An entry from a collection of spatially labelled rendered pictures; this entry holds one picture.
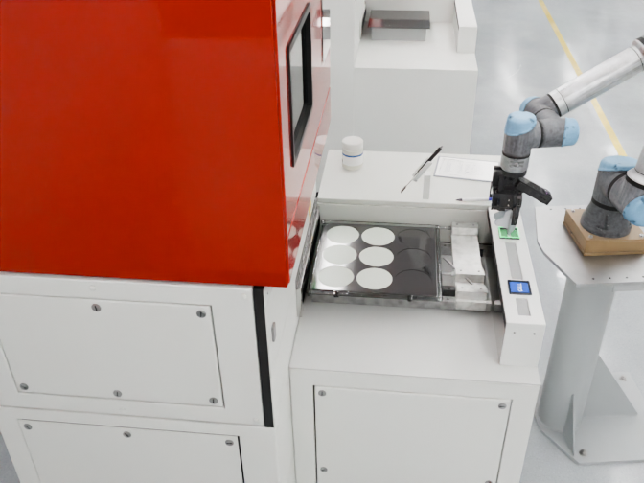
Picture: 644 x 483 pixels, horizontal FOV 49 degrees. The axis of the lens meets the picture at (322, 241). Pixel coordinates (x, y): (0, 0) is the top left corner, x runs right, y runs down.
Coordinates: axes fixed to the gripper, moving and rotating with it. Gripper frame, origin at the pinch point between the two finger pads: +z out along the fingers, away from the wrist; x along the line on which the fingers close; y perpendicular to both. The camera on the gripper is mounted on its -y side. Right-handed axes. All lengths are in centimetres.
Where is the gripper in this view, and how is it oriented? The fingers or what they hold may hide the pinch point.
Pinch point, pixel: (512, 230)
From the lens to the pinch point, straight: 210.5
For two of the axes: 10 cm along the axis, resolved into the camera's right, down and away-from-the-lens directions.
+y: -9.9, -0.5, 1.0
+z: 0.1, 8.3, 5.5
